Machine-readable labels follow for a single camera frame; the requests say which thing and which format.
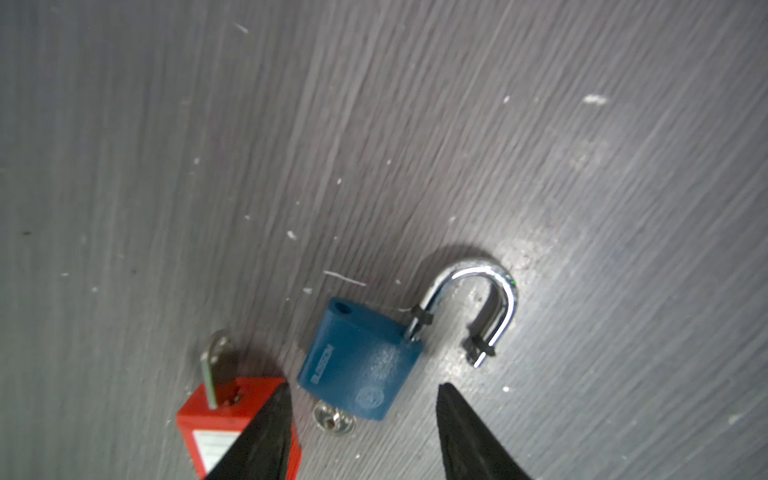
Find blue padlock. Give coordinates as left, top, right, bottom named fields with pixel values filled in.
left=298, top=258, right=518, bottom=435

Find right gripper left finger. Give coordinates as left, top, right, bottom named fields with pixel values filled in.
left=205, top=383, right=293, bottom=480

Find red padlock long shackle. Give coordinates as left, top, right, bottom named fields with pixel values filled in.
left=176, top=330, right=302, bottom=479

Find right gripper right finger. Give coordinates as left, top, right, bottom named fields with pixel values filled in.
left=435, top=383, right=532, bottom=480

